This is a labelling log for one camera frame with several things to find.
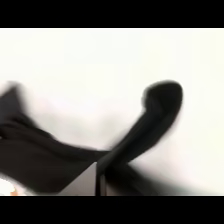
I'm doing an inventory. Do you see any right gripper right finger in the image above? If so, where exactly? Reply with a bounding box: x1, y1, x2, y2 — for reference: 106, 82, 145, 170
98, 163, 141, 197

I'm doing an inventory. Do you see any black garment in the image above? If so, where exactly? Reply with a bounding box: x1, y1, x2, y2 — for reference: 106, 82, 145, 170
0, 79, 185, 197

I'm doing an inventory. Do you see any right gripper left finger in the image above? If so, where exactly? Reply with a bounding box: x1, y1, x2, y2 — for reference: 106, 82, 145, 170
60, 161, 98, 197

